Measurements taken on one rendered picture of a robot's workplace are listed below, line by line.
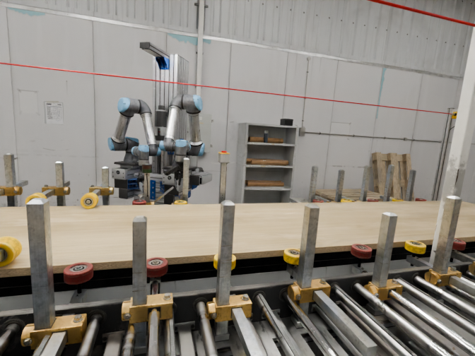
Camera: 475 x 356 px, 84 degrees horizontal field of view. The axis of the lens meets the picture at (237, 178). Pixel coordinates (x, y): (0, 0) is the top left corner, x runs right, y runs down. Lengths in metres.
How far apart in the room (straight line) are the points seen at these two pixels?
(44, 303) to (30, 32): 4.30
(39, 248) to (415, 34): 6.69
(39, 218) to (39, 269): 0.13
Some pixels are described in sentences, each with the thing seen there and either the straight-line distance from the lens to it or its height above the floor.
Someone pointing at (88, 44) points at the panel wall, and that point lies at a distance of 4.66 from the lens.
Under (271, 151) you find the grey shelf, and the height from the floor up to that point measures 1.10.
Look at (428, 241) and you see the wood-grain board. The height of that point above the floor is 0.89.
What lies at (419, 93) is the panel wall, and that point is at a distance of 6.79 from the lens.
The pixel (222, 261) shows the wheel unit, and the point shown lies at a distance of 0.81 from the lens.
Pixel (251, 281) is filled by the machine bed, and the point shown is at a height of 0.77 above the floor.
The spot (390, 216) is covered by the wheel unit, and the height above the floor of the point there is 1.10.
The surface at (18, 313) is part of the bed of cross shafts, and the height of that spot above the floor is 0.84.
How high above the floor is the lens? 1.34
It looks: 9 degrees down
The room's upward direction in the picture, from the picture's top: 4 degrees clockwise
